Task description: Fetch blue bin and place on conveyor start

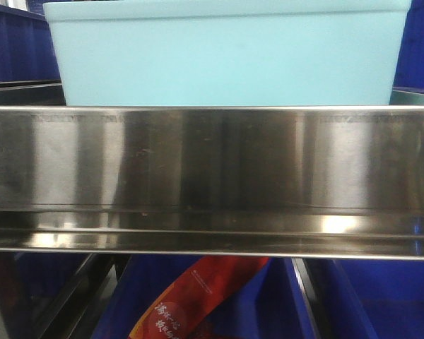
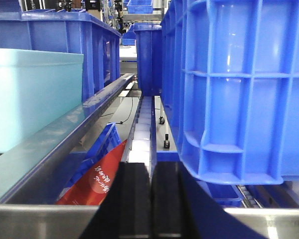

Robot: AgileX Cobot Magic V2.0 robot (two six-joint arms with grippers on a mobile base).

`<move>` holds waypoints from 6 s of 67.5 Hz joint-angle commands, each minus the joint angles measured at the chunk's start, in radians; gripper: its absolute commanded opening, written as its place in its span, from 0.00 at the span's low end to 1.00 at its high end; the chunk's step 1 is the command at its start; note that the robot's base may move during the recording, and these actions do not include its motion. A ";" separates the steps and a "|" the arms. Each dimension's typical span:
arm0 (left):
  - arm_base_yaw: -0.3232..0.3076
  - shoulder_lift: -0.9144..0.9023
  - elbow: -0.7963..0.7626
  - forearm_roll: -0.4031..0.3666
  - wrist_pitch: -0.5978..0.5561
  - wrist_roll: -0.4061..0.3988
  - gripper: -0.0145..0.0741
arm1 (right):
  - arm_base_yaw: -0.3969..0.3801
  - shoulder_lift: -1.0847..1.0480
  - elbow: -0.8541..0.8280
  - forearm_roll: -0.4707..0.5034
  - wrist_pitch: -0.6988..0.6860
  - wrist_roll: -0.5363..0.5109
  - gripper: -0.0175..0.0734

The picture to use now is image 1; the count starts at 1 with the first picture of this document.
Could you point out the stainless steel shelf rail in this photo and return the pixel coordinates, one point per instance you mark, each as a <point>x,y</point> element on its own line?
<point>322,182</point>

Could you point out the dark blue storage bin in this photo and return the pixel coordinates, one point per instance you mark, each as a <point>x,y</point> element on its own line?
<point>270,305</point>

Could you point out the light blue plastic bin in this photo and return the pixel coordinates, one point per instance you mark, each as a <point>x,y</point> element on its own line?
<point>227,53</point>

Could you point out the dark blue upper-left bin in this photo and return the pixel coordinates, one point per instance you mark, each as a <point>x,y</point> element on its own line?
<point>26,48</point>

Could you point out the red snack bag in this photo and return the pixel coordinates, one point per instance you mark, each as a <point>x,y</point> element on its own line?
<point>186,302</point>

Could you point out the dark blue right bin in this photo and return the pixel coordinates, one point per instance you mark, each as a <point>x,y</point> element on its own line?
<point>370,298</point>

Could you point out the dark blue upper-right bin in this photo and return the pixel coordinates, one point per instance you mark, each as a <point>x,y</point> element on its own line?
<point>410,66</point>

